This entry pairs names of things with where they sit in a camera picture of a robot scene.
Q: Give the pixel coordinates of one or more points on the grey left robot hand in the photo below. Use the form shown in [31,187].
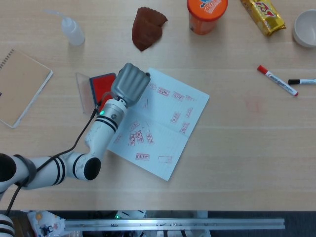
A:
[129,85]

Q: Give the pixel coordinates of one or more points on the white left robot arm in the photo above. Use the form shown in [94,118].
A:
[101,133]

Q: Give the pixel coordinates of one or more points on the kraft spiral notebook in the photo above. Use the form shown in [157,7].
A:
[22,86]

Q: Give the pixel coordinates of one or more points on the red ink pad clear lid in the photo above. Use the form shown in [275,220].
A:
[100,85]

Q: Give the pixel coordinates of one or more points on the brown folded cloth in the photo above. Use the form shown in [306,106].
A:
[146,29]

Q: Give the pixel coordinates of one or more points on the white stamped paper sheet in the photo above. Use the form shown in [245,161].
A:
[168,138]

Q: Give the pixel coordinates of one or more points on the clear squeeze wash bottle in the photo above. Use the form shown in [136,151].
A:
[74,33]

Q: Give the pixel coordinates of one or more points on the orange instant noodle cup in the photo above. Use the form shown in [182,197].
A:
[205,17]

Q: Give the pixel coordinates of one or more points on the red whiteboard marker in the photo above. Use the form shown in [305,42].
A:
[277,81]

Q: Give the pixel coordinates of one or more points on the gold snack packet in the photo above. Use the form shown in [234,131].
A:
[265,16]

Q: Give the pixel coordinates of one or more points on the white printed sheet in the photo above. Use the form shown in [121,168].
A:
[47,223]

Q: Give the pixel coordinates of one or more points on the black whiteboard marker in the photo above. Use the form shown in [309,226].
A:
[304,81]

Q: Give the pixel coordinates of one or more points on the white bowl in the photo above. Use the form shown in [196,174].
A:
[306,27]

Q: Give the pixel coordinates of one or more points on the aluminium profile rail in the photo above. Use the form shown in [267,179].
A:
[172,224]

